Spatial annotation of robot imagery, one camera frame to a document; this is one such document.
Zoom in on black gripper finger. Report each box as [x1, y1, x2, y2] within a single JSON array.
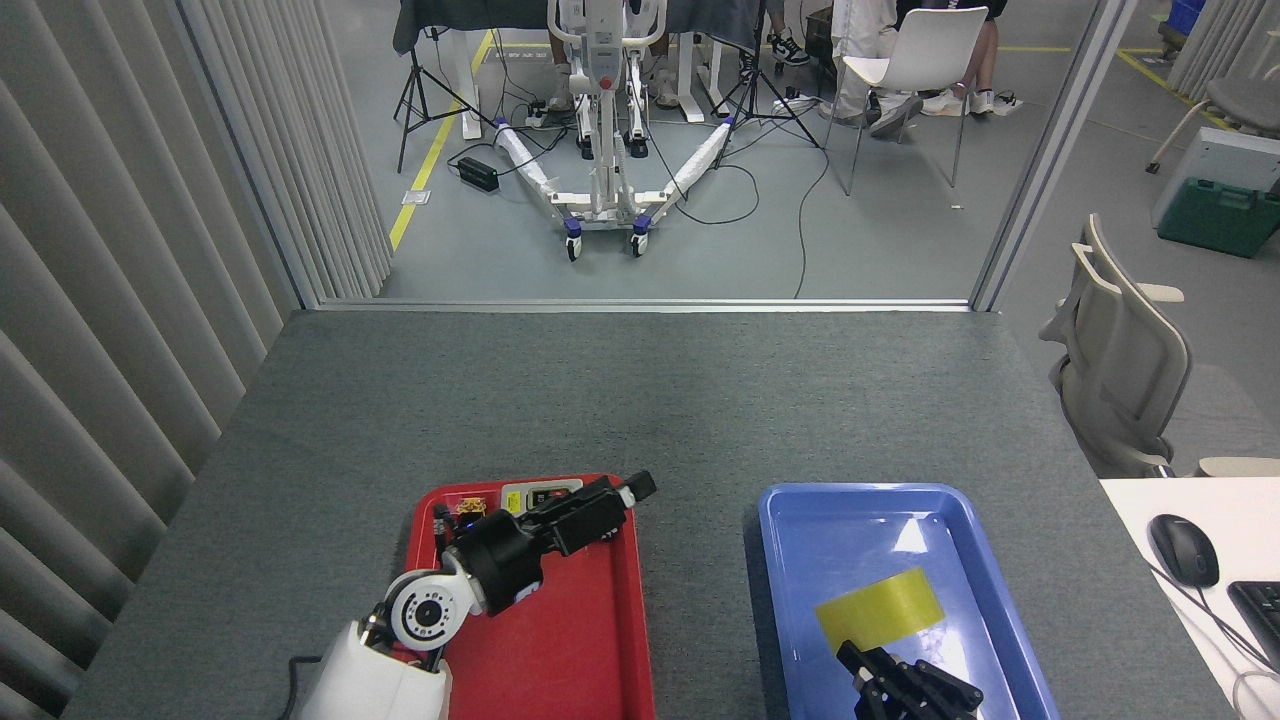
[[835, 639, 902, 720], [899, 659, 986, 720]]

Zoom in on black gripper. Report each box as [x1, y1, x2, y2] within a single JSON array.
[[444, 469, 659, 614]]

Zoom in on yellow tape roll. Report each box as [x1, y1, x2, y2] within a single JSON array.
[[814, 567, 947, 657]]

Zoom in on black orange push button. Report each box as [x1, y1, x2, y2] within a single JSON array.
[[433, 496, 493, 536]]

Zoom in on red plastic tray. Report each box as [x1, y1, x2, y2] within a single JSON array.
[[404, 473, 657, 720]]

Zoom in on blue plastic tray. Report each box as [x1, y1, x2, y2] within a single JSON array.
[[757, 483, 1061, 720]]

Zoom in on black computer mouse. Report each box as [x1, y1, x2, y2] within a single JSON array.
[[1148, 514, 1221, 589]]

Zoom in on white desk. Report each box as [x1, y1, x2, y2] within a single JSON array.
[[1100, 477, 1280, 720]]

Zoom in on black keyboard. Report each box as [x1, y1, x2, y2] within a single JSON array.
[[1227, 580, 1280, 673]]

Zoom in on beige office chair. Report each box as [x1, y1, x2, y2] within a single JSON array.
[[1038, 213, 1194, 479]]

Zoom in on white stand on wheels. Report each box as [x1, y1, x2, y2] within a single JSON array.
[[493, 0, 737, 262]]

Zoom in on person behind stand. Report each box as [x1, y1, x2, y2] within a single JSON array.
[[545, 40, 683, 113]]

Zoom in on black tripod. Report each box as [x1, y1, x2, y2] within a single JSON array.
[[393, 25, 497, 174], [712, 0, 824, 167]]

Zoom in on person with black white sneakers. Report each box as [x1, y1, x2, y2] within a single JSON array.
[[765, 0, 812, 69]]

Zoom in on grey vertical blinds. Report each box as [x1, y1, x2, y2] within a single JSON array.
[[1165, 0, 1280, 101], [0, 0, 394, 720]]

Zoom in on green plastic case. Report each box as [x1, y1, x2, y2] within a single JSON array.
[[1158, 177, 1280, 260]]

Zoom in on person in pale trousers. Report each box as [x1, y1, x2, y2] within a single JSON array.
[[830, 0, 927, 139]]

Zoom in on white plastic chair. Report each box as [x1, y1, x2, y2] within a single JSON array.
[[822, 7, 991, 197]]

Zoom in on person with white shoes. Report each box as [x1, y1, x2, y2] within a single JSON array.
[[920, 0, 1026, 118]]

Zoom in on grey box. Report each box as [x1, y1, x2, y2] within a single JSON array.
[[1150, 127, 1280, 229]]

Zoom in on grey seat chair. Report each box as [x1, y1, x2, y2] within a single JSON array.
[[1145, 78, 1280, 175]]

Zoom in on blue bin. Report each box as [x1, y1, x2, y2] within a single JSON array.
[[1160, 0, 1208, 47]]

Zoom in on white switch box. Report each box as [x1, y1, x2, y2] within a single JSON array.
[[499, 479, 587, 517]]

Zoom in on black mouse cable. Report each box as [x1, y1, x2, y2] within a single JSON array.
[[1140, 560, 1280, 673]]

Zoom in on black floor cable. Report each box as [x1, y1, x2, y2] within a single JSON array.
[[794, 148, 832, 300]]

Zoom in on silver post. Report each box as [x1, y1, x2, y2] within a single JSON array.
[[970, 0, 1142, 312]]

